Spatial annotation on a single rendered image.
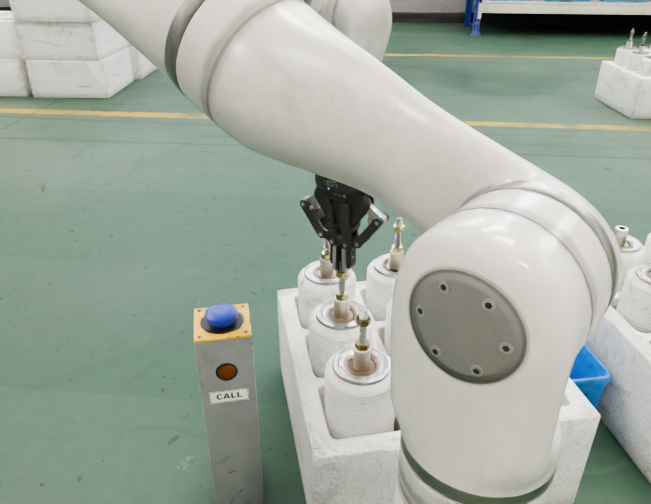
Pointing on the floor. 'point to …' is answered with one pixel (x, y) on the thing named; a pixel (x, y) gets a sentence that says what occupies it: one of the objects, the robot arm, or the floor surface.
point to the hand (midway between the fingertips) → (342, 256)
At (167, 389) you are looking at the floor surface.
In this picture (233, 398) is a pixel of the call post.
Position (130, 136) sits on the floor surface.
